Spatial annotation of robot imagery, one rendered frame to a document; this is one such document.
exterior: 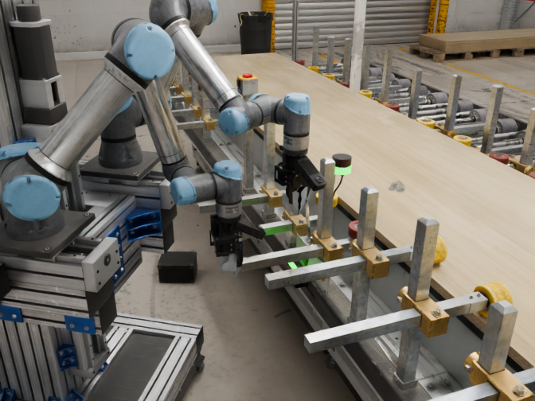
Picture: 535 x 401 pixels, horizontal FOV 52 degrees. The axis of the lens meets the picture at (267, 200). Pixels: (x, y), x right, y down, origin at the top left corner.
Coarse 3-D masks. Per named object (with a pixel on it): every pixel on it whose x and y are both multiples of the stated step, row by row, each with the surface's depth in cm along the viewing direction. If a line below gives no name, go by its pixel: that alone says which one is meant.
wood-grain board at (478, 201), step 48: (336, 96) 320; (336, 144) 246; (384, 144) 246; (432, 144) 246; (336, 192) 199; (384, 192) 199; (432, 192) 199; (480, 192) 199; (528, 192) 200; (384, 240) 170; (480, 240) 167; (528, 240) 167; (528, 288) 144; (528, 336) 127
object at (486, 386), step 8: (520, 376) 107; (528, 376) 107; (480, 384) 105; (488, 384) 105; (528, 384) 105; (456, 392) 103; (464, 392) 103; (472, 392) 103; (480, 392) 103; (488, 392) 103; (496, 392) 103; (432, 400) 101; (440, 400) 101; (448, 400) 101; (456, 400) 101; (464, 400) 101; (472, 400) 101; (480, 400) 102; (488, 400) 103; (496, 400) 104
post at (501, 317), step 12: (504, 300) 102; (492, 312) 103; (504, 312) 100; (516, 312) 101; (492, 324) 103; (504, 324) 101; (492, 336) 104; (504, 336) 103; (492, 348) 104; (504, 348) 104; (480, 360) 108; (492, 360) 105; (504, 360) 106; (492, 372) 106
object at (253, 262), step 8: (336, 240) 175; (344, 240) 175; (352, 240) 175; (296, 248) 170; (304, 248) 170; (312, 248) 170; (320, 248) 170; (344, 248) 174; (256, 256) 166; (264, 256) 166; (272, 256) 166; (280, 256) 166; (288, 256) 167; (296, 256) 168; (304, 256) 169; (312, 256) 171; (320, 256) 172; (248, 264) 163; (256, 264) 164; (264, 264) 165; (272, 264) 166
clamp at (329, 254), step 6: (312, 234) 179; (318, 240) 174; (324, 240) 173; (330, 240) 173; (324, 246) 170; (324, 252) 171; (330, 252) 168; (336, 252) 169; (342, 252) 170; (324, 258) 172; (330, 258) 169; (336, 258) 170
